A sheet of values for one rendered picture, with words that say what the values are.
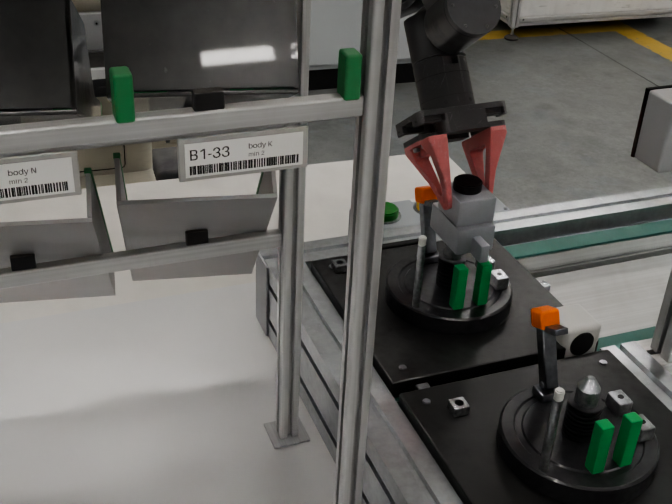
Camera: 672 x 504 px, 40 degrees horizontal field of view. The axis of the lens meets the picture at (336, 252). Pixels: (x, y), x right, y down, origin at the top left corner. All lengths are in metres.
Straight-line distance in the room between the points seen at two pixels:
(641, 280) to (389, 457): 0.52
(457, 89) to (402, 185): 0.58
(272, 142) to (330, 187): 0.90
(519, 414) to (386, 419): 0.12
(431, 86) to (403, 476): 0.39
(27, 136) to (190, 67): 0.13
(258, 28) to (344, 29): 3.58
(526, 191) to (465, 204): 2.58
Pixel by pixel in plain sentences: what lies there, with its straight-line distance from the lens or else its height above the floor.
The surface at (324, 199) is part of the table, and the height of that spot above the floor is 0.86.
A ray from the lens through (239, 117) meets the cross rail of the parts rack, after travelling 0.61.
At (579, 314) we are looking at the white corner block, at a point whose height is 0.99.
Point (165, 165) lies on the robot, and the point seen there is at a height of 0.75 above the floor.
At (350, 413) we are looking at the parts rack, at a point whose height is 1.04.
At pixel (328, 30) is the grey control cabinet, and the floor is 0.29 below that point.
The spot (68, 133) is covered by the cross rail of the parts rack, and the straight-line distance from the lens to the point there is 0.59.
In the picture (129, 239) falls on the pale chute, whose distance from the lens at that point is 0.86.
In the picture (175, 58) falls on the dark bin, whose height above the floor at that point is 1.33.
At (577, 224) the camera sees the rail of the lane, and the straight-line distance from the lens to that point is 1.28.
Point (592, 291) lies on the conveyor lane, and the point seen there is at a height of 0.92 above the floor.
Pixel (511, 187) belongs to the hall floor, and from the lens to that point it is 3.54.
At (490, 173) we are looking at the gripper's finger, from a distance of 0.98.
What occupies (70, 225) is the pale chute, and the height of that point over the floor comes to 1.18.
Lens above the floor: 1.54
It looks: 31 degrees down
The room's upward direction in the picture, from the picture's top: 3 degrees clockwise
